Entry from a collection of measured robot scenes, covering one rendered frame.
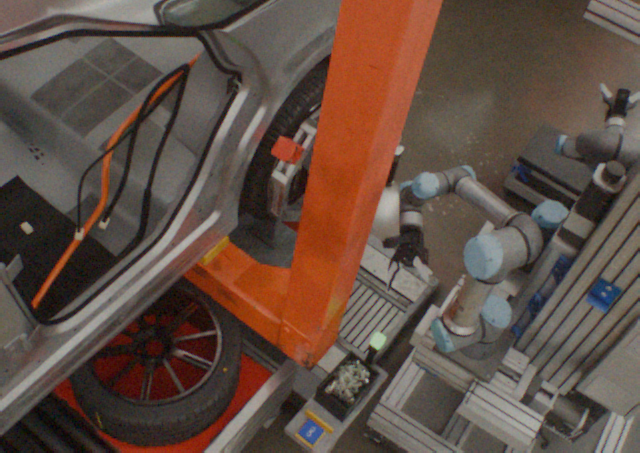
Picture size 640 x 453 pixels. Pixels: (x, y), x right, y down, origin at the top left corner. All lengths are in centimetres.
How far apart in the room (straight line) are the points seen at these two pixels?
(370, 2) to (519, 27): 382
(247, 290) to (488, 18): 316
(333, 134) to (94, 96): 127
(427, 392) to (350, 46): 188
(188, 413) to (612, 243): 151
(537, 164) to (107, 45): 217
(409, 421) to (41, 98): 189
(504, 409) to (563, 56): 309
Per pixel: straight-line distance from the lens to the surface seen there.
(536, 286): 263
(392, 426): 312
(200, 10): 205
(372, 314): 353
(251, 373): 308
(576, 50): 539
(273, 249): 344
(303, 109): 272
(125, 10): 190
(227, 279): 280
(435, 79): 474
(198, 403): 277
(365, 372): 281
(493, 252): 208
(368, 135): 180
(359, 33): 165
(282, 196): 278
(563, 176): 399
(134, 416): 276
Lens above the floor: 305
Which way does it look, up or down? 52 degrees down
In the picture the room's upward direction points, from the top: 12 degrees clockwise
